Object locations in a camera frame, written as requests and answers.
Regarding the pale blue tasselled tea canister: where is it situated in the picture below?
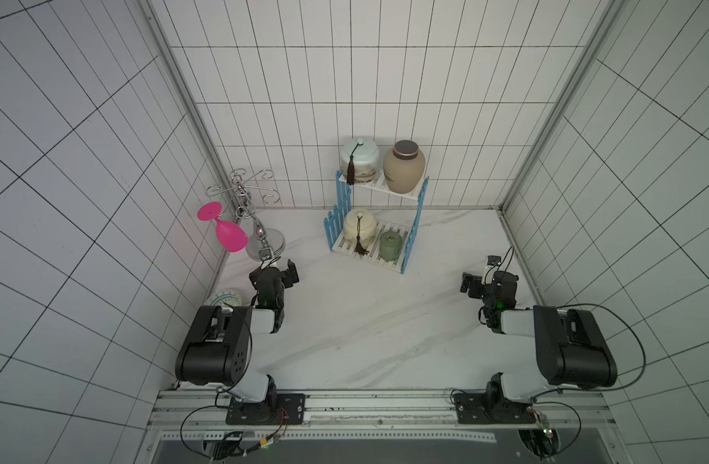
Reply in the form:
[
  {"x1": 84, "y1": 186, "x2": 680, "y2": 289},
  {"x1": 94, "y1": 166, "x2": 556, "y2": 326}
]
[{"x1": 340, "y1": 138, "x2": 381, "y2": 186}]

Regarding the base mounting plate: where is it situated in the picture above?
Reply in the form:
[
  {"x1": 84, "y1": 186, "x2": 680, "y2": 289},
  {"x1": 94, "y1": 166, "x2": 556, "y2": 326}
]
[
  {"x1": 450, "y1": 391, "x2": 536, "y2": 425},
  {"x1": 225, "y1": 394, "x2": 307, "y2": 425}
]

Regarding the small green tea canister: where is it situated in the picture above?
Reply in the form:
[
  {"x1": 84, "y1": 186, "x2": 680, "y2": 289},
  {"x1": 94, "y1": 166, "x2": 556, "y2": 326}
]
[{"x1": 379, "y1": 230, "x2": 403, "y2": 262}]

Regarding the chrome cup holder stand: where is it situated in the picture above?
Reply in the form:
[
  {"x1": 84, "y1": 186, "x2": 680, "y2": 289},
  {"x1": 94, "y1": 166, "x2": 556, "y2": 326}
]
[{"x1": 206, "y1": 168, "x2": 285, "y2": 264}]

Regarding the blue white slatted shelf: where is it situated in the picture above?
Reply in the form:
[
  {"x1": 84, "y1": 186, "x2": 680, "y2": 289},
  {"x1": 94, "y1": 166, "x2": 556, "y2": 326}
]
[{"x1": 324, "y1": 171, "x2": 429, "y2": 274}]

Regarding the pink plastic goblet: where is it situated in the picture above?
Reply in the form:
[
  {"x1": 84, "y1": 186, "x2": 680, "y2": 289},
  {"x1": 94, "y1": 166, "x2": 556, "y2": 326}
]
[{"x1": 197, "y1": 202, "x2": 249, "y2": 253}]

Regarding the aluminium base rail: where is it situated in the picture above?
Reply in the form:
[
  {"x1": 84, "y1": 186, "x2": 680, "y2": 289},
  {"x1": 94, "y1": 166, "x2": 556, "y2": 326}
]
[{"x1": 148, "y1": 387, "x2": 617, "y2": 445}]

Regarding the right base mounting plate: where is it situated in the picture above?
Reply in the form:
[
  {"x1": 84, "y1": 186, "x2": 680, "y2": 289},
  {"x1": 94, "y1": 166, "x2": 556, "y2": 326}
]
[{"x1": 450, "y1": 391, "x2": 536, "y2": 425}]

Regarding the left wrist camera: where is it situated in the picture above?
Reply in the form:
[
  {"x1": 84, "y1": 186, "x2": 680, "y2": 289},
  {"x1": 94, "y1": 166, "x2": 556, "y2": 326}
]
[{"x1": 259, "y1": 247, "x2": 275, "y2": 263}]

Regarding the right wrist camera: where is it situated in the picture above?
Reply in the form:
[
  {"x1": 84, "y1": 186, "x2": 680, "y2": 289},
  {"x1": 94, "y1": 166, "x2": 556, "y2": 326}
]
[{"x1": 486, "y1": 255, "x2": 503, "y2": 268}]

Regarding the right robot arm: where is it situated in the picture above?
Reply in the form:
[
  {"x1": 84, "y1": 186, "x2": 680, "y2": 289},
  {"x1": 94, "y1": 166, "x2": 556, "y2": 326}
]
[{"x1": 453, "y1": 271, "x2": 617, "y2": 425}]

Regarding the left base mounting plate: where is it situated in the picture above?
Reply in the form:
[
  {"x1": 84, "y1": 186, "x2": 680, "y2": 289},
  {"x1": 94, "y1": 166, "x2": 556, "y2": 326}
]
[{"x1": 225, "y1": 394, "x2": 307, "y2": 425}]

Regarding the patterned ceramic plate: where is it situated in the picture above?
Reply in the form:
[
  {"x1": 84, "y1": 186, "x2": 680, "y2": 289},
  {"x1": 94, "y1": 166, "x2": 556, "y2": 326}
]
[{"x1": 205, "y1": 288, "x2": 244, "y2": 307}]

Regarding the brown clay tea canister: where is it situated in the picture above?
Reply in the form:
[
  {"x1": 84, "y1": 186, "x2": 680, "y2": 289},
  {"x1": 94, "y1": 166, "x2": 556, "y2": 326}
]
[{"x1": 383, "y1": 140, "x2": 426, "y2": 193}]

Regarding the cream tasselled tea canister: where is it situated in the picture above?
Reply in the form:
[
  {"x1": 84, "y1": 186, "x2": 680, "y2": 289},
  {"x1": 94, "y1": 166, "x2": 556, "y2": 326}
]
[{"x1": 343, "y1": 208, "x2": 378, "y2": 256}]

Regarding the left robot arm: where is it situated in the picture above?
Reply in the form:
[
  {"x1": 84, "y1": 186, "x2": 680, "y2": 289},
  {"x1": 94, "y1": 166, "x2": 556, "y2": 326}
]
[{"x1": 175, "y1": 261, "x2": 304, "y2": 425}]

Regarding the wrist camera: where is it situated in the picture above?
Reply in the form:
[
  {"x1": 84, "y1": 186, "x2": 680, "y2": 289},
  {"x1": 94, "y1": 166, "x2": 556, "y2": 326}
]
[
  {"x1": 259, "y1": 247, "x2": 275, "y2": 263},
  {"x1": 486, "y1": 255, "x2": 503, "y2": 268}
]

